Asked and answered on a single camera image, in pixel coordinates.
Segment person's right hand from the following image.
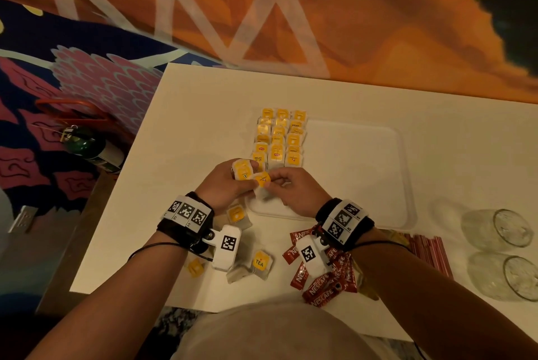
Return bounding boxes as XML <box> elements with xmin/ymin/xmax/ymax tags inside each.
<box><xmin>264</xmin><ymin>167</ymin><xmax>333</xmax><ymax>219</ymax></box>

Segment person's left hand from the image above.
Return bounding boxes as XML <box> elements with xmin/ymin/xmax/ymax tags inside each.
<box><xmin>195</xmin><ymin>158</ymin><xmax>261</xmax><ymax>216</ymax></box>

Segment yellow tagged tea bag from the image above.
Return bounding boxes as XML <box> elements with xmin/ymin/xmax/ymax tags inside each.
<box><xmin>251</xmin><ymin>249</ymin><xmax>274</xmax><ymax>281</ymax></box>
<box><xmin>187</xmin><ymin>258</ymin><xmax>206</xmax><ymax>279</ymax></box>
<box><xmin>226</xmin><ymin>264</ymin><xmax>254</xmax><ymax>285</ymax></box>
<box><xmin>226</xmin><ymin>204</ymin><xmax>253</xmax><ymax>231</ymax></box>
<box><xmin>251</xmin><ymin>171</ymin><xmax>273</xmax><ymax>200</ymax></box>
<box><xmin>232</xmin><ymin>159</ymin><xmax>255</xmax><ymax>181</ymax></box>

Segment person's left forearm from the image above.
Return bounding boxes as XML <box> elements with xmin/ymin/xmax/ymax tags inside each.
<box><xmin>25</xmin><ymin>231</ymin><xmax>191</xmax><ymax>360</ymax></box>

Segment person's right forearm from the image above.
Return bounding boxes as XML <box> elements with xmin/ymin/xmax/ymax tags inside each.
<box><xmin>349</xmin><ymin>229</ymin><xmax>538</xmax><ymax>360</ymax></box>

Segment rows of yellow tea bags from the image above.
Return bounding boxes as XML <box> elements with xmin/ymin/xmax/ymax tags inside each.
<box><xmin>251</xmin><ymin>108</ymin><xmax>309</xmax><ymax>170</ymax></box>

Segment black marker wrist band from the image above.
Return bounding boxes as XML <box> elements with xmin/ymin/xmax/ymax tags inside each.
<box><xmin>157</xmin><ymin>191</ymin><xmax>215</xmax><ymax>248</ymax></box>
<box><xmin>315</xmin><ymin>197</ymin><xmax>375</xmax><ymax>252</ymax></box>

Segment white plastic tray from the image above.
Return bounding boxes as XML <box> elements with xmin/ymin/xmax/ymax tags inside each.
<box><xmin>245</xmin><ymin>119</ymin><xmax>417</xmax><ymax>231</ymax></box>

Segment pile of red coffee sachets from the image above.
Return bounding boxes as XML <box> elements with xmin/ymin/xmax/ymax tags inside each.
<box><xmin>282</xmin><ymin>226</ymin><xmax>359</xmax><ymax>308</ymax></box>

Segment person's beige shirt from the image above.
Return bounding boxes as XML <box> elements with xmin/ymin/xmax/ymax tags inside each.
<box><xmin>171</xmin><ymin>293</ymin><xmax>402</xmax><ymax>360</ymax></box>

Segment green glass bottle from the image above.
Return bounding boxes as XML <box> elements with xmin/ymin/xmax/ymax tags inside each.
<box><xmin>61</xmin><ymin>125</ymin><xmax>127</xmax><ymax>174</ymax></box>

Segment pile of red stir sticks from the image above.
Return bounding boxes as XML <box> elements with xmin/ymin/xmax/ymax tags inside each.
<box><xmin>403</xmin><ymin>234</ymin><xmax>454</xmax><ymax>280</ymax></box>

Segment brown wooden side table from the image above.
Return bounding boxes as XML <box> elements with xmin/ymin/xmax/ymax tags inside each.
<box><xmin>35</xmin><ymin>170</ymin><xmax>119</xmax><ymax>317</ymax></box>

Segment clear drinking glass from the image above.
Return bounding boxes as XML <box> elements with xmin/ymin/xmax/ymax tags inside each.
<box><xmin>467</xmin><ymin>251</ymin><xmax>538</xmax><ymax>303</ymax></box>
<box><xmin>461</xmin><ymin>209</ymin><xmax>535</xmax><ymax>252</ymax></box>

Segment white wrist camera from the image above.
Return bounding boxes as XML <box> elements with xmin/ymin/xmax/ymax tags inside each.
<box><xmin>203</xmin><ymin>225</ymin><xmax>243</xmax><ymax>272</ymax></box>
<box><xmin>296</xmin><ymin>234</ymin><xmax>333</xmax><ymax>279</ymax></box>

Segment thin black cable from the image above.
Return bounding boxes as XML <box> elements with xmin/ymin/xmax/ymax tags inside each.
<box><xmin>128</xmin><ymin>241</ymin><xmax>213</xmax><ymax>263</ymax></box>
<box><xmin>349</xmin><ymin>239</ymin><xmax>413</xmax><ymax>253</ymax></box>

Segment red cord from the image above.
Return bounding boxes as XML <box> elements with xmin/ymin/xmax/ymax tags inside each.
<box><xmin>35</xmin><ymin>98</ymin><xmax>136</xmax><ymax>142</ymax></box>

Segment white wall outlet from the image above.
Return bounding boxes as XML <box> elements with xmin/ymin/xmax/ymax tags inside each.
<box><xmin>8</xmin><ymin>205</ymin><xmax>39</xmax><ymax>234</ymax></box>

